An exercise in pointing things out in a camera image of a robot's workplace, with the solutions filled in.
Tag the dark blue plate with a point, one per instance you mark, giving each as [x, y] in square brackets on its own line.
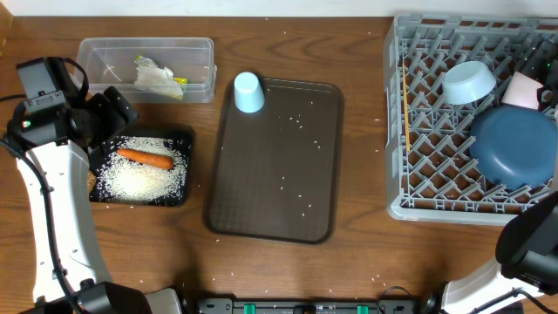
[514, 146]

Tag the wooden chopstick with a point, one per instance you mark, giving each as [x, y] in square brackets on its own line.
[405, 106]

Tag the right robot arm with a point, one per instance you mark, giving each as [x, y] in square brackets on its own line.
[524, 266]

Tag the dark brown serving tray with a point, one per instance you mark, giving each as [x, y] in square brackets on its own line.
[275, 171]

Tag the light blue cup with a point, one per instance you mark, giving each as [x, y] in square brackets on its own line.
[248, 92]

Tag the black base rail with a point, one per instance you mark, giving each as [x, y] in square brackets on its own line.
[229, 306]

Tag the brown textured food piece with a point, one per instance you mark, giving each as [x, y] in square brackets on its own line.
[91, 181]

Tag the white napkin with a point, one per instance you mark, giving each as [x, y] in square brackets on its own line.
[158, 80]

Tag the grey dishwasher rack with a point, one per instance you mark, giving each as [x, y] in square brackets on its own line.
[438, 181]

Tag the light blue bowl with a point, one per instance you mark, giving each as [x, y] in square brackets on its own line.
[467, 82]

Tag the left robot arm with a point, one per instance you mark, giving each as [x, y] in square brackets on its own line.
[71, 275]

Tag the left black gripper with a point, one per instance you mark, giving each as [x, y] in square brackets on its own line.
[128, 117]

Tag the orange carrot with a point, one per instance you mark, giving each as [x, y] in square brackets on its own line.
[154, 160]

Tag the green foil snack wrapper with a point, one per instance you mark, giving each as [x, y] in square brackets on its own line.
[144, 61]

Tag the black waste tray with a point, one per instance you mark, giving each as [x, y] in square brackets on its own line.
[183, 135]

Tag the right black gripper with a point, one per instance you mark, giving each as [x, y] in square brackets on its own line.
[543, 50]

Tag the clear plastic bin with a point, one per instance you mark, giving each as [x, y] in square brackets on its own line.
[111, 62]

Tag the white rice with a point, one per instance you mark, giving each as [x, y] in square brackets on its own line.
[135, 179]

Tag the white cup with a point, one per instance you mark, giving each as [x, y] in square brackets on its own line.
[522, 91]

